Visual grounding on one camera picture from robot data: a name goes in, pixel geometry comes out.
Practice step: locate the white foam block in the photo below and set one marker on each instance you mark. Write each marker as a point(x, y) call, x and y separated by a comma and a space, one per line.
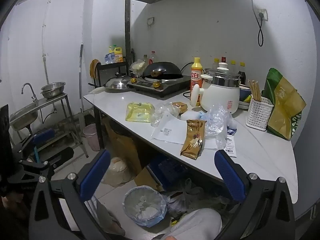
point(190, 117)

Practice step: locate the yellow capped clear bottle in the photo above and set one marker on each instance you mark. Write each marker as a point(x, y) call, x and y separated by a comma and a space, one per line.
point(216, 63)

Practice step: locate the green and gold bag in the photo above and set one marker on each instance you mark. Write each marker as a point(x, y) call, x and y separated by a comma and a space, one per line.
point(285, 110)

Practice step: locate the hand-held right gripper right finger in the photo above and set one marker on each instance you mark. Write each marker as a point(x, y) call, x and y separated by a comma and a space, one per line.
point(230, 177)

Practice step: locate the brown gold snack wrapper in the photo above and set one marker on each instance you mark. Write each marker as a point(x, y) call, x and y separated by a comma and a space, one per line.
point(193, 140)

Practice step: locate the pink plastic bucket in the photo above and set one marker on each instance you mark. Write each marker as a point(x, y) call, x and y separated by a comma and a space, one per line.
point(91, 137)

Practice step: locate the bin with blue bag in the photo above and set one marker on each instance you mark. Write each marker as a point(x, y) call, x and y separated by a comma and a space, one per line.
point(145, 205)

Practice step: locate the white wall socket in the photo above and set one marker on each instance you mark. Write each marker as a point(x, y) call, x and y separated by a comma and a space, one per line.
point(265, 17)

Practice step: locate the black wok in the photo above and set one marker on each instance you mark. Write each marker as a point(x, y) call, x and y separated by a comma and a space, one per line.
point(165, 70)

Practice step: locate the crumpled clear plastic wrap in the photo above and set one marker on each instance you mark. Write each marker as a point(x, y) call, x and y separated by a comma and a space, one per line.
point(161, 112)

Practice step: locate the pink bowl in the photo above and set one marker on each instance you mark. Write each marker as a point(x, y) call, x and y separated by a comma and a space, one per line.
point(245, 86)

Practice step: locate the printed white receipt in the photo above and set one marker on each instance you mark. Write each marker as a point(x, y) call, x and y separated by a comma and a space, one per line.
point(230, 147)

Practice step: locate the blue printed box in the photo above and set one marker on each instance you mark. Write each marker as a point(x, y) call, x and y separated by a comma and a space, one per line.
point(170, 170)

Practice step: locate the yellow detergent bottle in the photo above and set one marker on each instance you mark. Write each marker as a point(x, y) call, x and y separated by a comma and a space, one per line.
point(118, 55)

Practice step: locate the black metal rack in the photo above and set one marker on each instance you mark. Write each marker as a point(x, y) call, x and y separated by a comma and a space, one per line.
point(110, 65)

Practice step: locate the dark soy sauce bottle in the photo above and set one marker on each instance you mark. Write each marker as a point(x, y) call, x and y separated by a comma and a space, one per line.
point(242, 73)

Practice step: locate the steel colander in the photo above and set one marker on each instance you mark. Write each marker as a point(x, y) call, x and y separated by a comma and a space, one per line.
point(51, 94)

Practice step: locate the bundle of wooden chopsticks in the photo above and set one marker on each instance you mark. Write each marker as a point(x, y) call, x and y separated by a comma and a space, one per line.
point(255, 91)

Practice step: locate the small blue white wrapper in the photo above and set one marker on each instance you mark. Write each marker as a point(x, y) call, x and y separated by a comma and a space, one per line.
point(231, 131)

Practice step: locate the plastic bag with food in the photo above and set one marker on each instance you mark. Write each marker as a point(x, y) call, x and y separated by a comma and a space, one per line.
point(137, 67)

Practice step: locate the steel faucet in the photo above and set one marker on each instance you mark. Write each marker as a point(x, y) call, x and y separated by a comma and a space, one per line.
point(33, 96)

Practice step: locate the square wall plate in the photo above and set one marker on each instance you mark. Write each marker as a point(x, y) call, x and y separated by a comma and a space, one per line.
point(150, 21)

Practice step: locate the steel pot lid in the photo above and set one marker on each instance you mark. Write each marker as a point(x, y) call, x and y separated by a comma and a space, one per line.
point(117, 83)

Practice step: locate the white knotted plastic bag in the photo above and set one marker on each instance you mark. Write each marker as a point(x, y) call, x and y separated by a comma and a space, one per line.
point(185, 192)

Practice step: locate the white plastic chopstick basket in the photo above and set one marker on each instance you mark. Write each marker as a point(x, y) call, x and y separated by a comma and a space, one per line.
point(258, 116)

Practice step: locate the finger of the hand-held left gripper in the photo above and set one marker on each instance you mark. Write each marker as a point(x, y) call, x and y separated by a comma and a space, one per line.
point(43, 135)
point(60, 155)

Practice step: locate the yellow plastic packet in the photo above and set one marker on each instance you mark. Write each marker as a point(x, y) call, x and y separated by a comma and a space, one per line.
point(140, 112)

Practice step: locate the grey paper hang tag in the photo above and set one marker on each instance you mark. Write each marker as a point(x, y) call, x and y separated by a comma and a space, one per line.
point(172, 132)

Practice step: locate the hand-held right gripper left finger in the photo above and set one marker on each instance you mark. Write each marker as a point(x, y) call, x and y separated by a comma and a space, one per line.
point(95, 177)

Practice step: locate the dark vertical pipe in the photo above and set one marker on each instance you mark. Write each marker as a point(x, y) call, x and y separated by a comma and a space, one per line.
point(127, 30)

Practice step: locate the brown cardboard box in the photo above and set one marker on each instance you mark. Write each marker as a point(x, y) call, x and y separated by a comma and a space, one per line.
point(125, 142)

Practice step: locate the black induction cooker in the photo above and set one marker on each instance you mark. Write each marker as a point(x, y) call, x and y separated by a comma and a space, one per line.
point(172, 85)

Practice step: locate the clear glass bottle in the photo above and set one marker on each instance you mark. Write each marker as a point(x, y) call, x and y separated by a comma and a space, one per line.
point(145, 58)

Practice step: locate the white plate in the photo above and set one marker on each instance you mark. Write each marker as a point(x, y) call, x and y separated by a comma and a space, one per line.
point(242, 105)

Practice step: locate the white electric cooking pot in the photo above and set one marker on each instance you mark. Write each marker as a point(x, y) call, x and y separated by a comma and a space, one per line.
point(220, 97)

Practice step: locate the clear plastic bag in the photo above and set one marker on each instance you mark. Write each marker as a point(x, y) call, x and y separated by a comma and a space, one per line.
point(217, 122)

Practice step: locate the steel sink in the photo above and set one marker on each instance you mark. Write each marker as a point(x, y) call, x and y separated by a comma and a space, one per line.
point(23, 118)

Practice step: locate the brown snack box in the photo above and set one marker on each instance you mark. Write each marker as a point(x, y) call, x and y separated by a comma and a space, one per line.
point(180, 107)

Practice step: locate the brown cardboard piece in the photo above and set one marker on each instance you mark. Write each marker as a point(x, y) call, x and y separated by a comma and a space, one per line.
point(145, 178)

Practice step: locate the yellow capped sauce bottle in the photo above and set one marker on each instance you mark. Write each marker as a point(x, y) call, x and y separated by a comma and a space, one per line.
point(233, 65)

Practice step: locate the blue white packet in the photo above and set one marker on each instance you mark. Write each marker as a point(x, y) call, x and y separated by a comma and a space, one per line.
point(109, 58)

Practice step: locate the red capped clear bottle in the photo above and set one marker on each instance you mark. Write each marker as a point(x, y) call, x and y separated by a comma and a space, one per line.
point(152, 58)

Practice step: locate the brown round board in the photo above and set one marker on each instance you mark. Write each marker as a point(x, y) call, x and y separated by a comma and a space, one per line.
point(93, 68)

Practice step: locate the yellow orange dish soap bottle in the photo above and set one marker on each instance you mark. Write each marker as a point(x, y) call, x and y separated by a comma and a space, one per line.
point(196, 80)

